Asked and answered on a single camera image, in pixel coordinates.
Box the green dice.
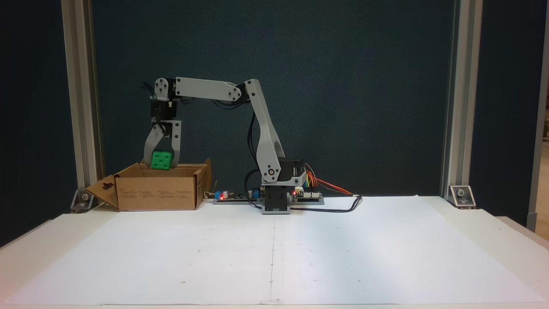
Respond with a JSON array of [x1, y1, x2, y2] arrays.
[[151, 150, 174, 171]]

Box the open cardboard box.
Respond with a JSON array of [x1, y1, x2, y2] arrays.
[[86, 158, 213, 212]]

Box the blue circuit board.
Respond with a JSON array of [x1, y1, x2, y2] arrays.
[[213, 187, 263, 205]]

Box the white paper sheet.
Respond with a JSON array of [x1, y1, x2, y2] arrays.
[[6, 195, 545, 306]]

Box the aluminium frame post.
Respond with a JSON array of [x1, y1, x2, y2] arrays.
[[61, 0, 103, 206], [441, 0, 483, 202]]

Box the metal corner bracket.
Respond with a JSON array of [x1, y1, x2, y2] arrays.
[[448, 185, 477, 209], [71, 189, 96, 213]]

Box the coloured jumper wires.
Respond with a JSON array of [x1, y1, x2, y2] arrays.
[[303, 163, 319, 190]]

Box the orange and red wires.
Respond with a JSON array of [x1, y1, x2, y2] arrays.
[[302, 165, 353, 196]]

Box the thick black cable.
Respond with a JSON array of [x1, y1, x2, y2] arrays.
[[244, 194, 364, 214]]

